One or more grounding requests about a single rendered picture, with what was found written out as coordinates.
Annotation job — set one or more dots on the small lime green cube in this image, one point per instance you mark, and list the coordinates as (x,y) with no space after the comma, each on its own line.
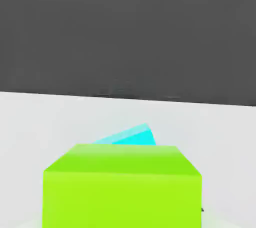
(122,192)

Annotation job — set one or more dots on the small cyan cube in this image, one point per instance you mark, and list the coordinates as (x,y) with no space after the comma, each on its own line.
(138,137)

